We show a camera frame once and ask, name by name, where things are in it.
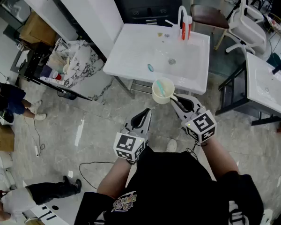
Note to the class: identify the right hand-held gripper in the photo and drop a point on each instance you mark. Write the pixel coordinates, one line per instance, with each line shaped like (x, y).
(201, 125)

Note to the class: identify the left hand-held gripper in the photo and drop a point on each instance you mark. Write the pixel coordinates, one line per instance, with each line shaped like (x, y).
(126, 144)

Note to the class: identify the teal toothbrush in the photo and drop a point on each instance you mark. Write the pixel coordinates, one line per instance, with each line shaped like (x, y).
(160, 88)

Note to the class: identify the red bottle with white cap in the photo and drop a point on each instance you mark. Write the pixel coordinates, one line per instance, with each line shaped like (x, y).
(187, 30)

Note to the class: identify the person's right forearm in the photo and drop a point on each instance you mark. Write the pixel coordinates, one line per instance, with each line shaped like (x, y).
(220, 158)

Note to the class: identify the person's left forearm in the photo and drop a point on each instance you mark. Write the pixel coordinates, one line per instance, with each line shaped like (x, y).
(112, 177)

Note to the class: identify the person's plain white shoe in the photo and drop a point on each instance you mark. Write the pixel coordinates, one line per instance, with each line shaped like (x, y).
(171, 146)

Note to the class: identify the metal sink stand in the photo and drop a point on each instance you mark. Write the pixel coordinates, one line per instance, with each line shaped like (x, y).
(125, 85)

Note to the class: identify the black sink stand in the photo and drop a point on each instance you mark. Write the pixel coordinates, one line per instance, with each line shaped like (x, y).
(234, 95)

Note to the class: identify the small teal oval item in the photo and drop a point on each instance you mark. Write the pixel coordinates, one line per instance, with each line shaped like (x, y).
(150, 67)

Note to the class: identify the person's black printed t-shirt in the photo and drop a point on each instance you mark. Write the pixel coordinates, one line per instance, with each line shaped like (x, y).
(173, 186)

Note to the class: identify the white ceramic sink basin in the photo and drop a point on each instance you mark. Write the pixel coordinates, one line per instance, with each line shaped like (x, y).
(135, 50)

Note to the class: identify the white sink with black faucet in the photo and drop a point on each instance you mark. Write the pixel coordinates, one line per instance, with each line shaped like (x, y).
(260, 88)

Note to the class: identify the white arched faucet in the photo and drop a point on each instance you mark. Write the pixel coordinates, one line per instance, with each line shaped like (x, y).
(175, 28)

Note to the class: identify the marble pattern counter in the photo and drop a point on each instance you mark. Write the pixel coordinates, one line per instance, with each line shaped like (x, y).
(84, 62)

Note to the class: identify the red plastic cup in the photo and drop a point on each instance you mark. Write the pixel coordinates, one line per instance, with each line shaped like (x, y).
(57, 76)

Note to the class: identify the wooden chair with brown seat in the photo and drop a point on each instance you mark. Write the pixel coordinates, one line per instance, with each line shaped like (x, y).
(208, 15)

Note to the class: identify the black faucet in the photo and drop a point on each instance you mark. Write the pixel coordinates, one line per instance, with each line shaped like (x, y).
(278, 69)

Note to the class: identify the teal waste bin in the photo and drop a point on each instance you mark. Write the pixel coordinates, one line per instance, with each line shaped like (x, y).
(274, 60)

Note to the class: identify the white power strip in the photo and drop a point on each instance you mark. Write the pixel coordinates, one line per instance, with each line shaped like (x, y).
(37, 151)

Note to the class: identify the dark blue cup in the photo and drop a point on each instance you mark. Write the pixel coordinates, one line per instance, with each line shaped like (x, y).
(46, 71)

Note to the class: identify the white table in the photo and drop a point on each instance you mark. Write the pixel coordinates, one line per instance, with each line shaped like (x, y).
(63, 207)

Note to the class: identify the person's white striped shoe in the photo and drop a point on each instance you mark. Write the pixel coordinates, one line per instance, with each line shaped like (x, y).
(236, 213)

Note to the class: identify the black metal rack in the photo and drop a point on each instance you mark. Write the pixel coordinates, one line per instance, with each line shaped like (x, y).
(25, 64)

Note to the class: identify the large cardboard box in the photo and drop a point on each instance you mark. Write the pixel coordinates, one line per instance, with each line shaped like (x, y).
(37, 29)

